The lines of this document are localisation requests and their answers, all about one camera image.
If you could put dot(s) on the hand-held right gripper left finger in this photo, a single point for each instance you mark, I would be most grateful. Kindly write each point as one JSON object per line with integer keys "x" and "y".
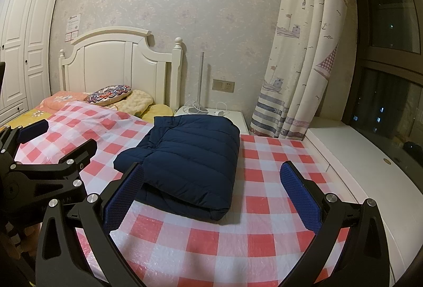
{"x": 124, "y": 197}

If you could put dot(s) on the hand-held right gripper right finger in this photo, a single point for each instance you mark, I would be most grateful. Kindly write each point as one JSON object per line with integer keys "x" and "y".
{"x": 300, "y": 197}

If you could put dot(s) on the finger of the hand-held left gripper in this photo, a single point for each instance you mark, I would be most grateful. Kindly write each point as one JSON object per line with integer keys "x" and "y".
{"x": 33, "y": 131}
{"x": 74, "y": 156}

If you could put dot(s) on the navy puffer jacket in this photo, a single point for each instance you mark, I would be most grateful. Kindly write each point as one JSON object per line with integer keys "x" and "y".
{"x": 191, "y": 158}

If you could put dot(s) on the yellow floral bedsheet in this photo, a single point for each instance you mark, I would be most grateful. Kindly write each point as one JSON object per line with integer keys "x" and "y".
{"x": 29, "y": 115}

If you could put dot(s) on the pink white checkered sheet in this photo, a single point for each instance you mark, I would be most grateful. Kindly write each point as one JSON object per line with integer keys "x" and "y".
{"x": 264, "y": 174}

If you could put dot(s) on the pink pillow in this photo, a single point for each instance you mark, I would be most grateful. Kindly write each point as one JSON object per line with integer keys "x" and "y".
{"x": 64, "y": 98}

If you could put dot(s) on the floral embroidered cushion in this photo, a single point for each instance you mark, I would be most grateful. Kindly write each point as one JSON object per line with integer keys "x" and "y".
{"x": 109, "y": 94}

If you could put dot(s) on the white window bench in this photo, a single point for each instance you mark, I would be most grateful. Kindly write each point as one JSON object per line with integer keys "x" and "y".
{"x": 363, "y": 158}

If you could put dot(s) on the white wardrobe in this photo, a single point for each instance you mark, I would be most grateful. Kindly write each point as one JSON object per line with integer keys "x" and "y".
{"x": 19, "y": 52}

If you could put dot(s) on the cream quilted pillow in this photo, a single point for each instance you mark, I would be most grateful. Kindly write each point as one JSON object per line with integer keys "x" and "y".
{"x": 138, "y": 102}

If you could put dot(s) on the yellow pillow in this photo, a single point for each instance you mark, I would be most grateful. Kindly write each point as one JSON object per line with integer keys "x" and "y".
{"x": 162, "y": 109}

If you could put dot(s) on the white nightstand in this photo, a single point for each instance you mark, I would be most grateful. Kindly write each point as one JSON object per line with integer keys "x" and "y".
{"x": 241, "y": 121}

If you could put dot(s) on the white wooden headboard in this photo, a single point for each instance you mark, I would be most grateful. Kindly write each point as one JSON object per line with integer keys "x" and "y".
{"x": 109, "y": 65}

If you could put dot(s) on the white charger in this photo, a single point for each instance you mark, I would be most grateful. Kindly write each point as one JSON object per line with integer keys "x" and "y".
{"x": 222, "y": 112}

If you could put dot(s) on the black object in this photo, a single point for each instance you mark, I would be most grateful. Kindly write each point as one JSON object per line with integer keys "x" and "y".
{"x": 413, "y": 146}

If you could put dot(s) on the dark window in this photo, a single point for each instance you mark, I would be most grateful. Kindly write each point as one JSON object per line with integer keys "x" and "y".
{"x": 390, "y": 92}

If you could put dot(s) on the slim white table lamp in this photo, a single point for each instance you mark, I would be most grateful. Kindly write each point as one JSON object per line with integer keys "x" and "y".
{"x": 200, "y": 82}

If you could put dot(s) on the boat print curtain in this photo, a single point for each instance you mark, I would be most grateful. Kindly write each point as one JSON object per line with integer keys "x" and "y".
{"x": 297, "y": 42}

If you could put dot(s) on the small pink wall label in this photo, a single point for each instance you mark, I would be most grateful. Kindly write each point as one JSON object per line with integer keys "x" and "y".
{"x": 71, "y": 37}

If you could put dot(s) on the white wall notice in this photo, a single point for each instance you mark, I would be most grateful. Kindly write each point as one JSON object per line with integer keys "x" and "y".
{"x": 74, "y": 22}

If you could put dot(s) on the gold wall outlet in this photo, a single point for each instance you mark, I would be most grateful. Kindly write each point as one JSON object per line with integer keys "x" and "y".
{"x": 223, "y": 84}

